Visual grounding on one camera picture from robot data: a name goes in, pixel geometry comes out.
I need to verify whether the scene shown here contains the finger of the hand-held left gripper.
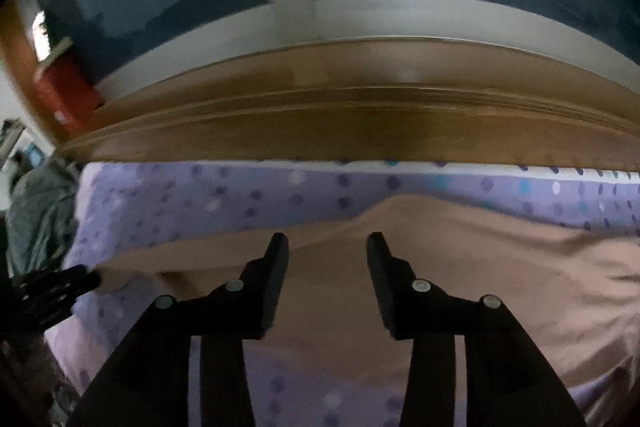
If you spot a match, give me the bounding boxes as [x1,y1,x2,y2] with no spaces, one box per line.
[14,301,77,339]
[17,264,102,304]

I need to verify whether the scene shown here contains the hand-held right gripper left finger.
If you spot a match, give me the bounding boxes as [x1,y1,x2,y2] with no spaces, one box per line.
[67,232,290,427]

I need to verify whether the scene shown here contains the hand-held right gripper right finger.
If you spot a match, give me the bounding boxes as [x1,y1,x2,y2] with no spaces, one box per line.
[366,232,588,427]

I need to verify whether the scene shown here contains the beige garment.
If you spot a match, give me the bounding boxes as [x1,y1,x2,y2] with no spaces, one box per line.
[97,194,640,388]

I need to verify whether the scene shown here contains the grey-green cloth pile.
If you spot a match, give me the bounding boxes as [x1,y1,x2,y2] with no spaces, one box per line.
[6,156,83,279]

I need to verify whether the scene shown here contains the purple dotted bedsheet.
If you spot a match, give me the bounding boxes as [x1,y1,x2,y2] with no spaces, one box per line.
[45,159,640,427]

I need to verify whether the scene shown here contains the cluttered shelf items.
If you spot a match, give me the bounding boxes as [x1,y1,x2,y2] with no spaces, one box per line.
[0,118,43,170]

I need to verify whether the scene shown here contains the red box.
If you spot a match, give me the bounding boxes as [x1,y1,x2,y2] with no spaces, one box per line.
[34,51,104,136]

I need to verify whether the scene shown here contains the shiny wrapped item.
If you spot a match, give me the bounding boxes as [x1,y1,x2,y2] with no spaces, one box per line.
[32,9,52,60]

